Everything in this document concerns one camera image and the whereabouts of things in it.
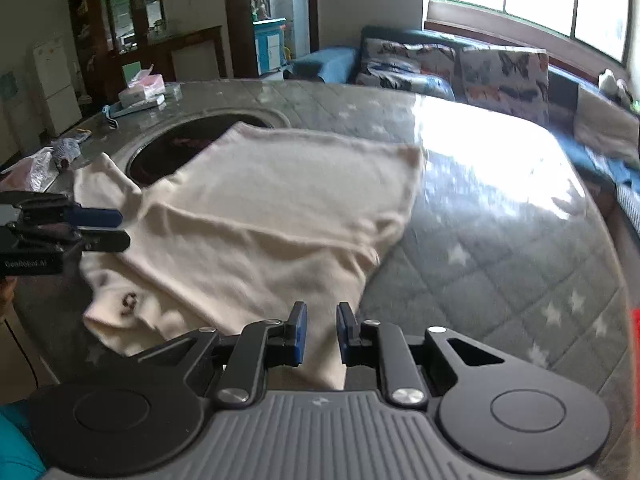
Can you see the butterfly print cushion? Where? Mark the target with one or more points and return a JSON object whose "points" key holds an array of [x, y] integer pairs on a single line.
{"points": [[407, 67], [502, 80]]}

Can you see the blue white storage cabinet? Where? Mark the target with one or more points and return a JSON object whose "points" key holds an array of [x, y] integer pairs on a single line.
{"points": [[270, 42]]}

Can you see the pink plastic bag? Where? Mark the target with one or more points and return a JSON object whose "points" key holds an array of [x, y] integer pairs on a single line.
{"points": [[145, 82]]}

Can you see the clear plastic bag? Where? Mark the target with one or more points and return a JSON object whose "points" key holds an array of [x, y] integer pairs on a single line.
{"points": [[30, 170]]}

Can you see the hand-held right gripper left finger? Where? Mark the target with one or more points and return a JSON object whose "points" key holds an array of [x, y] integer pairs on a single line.
{"points": [[299, 332]]}

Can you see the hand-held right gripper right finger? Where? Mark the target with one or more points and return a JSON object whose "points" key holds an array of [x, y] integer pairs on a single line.
{"points": [[344, 335]]}

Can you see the dark wooden cabinet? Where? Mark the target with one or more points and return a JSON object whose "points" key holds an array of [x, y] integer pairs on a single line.
{"points": [[130, 30]]}

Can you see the blue sofa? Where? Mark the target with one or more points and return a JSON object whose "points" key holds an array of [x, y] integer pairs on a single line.
{"points": [[450, 70]]}

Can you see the white flat box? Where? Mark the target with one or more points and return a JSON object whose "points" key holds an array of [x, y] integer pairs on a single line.
{"points": [[142, 96]]}

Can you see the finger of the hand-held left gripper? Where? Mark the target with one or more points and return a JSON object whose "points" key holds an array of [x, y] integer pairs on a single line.
{"points": [[107, 241], [97, 217]]}

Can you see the grey star quilted table cover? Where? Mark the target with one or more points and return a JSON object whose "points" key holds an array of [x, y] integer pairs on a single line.
{"points": [[475, 210]]}

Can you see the cream white shirt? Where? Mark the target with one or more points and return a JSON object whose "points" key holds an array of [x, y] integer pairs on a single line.
{"points": [[260, 200]]}

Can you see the white refrigerator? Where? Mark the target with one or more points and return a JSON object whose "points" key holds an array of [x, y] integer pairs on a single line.
{"points": [[54, 82]]}

